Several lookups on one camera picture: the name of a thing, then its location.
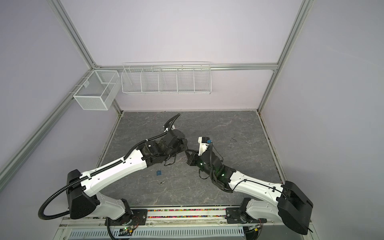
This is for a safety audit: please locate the aluminium enclosure frame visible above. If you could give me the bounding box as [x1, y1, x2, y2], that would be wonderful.
[1, 1, 314, 190]

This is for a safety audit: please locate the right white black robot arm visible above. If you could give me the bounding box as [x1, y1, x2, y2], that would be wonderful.
[185, 144, 313, 235]

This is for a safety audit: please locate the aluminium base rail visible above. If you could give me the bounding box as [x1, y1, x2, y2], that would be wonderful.
[58, 205, 313, 232]

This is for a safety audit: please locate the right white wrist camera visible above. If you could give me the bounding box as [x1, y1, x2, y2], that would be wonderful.
[198, 137, 211, 156]

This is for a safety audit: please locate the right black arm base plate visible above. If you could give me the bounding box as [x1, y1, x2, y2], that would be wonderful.
[225, 208, 267, 224]

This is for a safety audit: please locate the white mesh box basket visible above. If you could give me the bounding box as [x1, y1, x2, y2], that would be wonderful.
[74, 70, 122, 111]

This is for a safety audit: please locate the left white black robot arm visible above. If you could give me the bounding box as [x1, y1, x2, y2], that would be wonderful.
[38, 114, 188, 225]

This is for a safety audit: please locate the white wire shelf basket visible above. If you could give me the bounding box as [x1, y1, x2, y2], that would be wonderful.
[121, 62, 212, 95]

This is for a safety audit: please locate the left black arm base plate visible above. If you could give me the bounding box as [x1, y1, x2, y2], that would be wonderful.
[109, 209, 148, 226]

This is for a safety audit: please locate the white vented cable duct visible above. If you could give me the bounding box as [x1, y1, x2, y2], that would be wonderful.
[66, 226, 245, 240]

